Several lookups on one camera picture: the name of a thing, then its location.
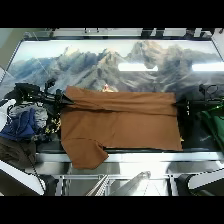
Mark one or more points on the green garment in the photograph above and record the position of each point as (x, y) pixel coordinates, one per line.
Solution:
(211, 128)

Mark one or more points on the dark brown garment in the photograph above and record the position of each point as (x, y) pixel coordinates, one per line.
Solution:
(15, 151)

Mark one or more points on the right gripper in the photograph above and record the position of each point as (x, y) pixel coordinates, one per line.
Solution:
(182, 104)

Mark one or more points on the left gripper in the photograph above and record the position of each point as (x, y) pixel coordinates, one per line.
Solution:
(63, 99)

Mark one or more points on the blue garment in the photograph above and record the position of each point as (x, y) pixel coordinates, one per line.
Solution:
(20, 126)

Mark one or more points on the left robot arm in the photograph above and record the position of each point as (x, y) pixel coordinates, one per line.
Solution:
(20, 176)

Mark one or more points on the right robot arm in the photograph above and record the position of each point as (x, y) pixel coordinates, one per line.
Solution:
(206, 178)

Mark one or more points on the silver frame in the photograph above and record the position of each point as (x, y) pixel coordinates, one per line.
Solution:
(133, 163)

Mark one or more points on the grey garment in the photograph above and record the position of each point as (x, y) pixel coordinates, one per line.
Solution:
(40, 115)

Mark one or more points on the brown T-shirt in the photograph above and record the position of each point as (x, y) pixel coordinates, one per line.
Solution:
(123, 123)

